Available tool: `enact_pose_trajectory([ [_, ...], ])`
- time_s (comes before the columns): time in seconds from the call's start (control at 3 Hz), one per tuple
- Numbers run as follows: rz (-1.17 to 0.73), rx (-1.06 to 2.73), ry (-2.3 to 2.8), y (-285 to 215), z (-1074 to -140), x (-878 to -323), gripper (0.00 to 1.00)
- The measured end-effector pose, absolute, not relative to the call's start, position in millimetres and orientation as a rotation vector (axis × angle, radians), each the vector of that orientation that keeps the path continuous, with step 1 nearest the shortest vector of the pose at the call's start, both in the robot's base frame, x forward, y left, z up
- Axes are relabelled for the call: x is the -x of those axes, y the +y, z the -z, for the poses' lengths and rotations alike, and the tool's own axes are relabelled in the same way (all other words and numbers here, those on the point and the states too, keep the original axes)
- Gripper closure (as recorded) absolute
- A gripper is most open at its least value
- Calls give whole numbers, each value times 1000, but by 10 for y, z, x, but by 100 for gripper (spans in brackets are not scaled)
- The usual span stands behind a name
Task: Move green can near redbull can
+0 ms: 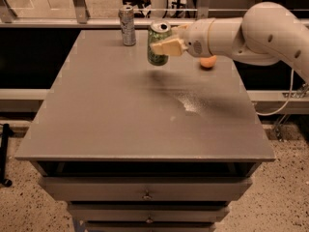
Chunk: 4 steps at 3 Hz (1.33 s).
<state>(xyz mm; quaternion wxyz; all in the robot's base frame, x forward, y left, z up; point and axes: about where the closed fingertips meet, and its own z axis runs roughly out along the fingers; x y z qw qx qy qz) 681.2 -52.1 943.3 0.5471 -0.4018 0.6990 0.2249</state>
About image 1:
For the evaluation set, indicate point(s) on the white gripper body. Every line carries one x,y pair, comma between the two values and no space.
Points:
196,38

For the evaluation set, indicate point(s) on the orange fruit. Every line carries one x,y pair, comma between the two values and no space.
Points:
208,62

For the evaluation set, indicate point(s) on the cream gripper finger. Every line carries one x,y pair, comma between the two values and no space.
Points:
172,47
179,30

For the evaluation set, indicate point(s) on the grey drawer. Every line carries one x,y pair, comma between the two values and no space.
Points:
145,188
150,227
156,212

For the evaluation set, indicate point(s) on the silver Red Bull can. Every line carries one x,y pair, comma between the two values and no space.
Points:
126,16

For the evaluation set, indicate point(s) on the top grey drawer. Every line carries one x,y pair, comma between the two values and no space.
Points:
145,188

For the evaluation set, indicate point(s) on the middle grey drawer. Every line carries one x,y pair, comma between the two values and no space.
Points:
156,212

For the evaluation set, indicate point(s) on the metal window railing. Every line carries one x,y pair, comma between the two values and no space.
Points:
105,13

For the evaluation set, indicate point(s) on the grey drawer cabinet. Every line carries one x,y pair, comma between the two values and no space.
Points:
110,113

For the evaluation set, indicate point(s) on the black stand with wheel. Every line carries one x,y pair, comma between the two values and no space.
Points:
5,135

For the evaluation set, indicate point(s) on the bottom grey drawer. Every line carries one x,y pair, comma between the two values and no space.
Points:
150,227

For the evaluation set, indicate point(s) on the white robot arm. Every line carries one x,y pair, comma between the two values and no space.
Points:
266,34

